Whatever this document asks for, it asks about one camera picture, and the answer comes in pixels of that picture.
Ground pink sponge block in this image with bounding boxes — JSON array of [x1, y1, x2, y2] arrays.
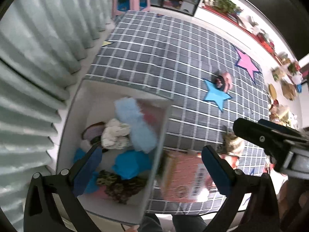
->
[[137, 100, 160, 127], [93, 185, 111, 200]]

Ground leopard print cloth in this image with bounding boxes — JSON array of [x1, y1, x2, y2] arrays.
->
[[96, 170, 147, 204]]

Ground cream dotted scrunchie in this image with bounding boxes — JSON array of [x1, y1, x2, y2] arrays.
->
[[101, 118, 131, 150]]

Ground light blue fluffy cloth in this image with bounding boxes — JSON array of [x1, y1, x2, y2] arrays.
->
[[114, 97, 158, 154]]

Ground person's right hand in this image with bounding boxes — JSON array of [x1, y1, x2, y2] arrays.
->
[[278, 177, 308, 220]]

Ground pink black small toy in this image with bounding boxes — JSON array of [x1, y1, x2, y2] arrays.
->
[[212, 71, 233, 93]]

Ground grey checked star rug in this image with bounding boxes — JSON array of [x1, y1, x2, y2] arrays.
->
[[84, 10, 271, 215]]

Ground person's legs in jeans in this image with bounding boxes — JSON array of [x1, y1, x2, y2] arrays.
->
[[137, 213, 207, 231]]

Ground pink tissue box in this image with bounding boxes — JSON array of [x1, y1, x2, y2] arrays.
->
[[158, 151, 230, 203]]

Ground white storage box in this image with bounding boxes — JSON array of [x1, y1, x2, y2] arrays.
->
[[57, 80, 172, 225]]

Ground pink plastic stool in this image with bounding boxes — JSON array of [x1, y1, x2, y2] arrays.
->
[[112, 0, 150, 17]]

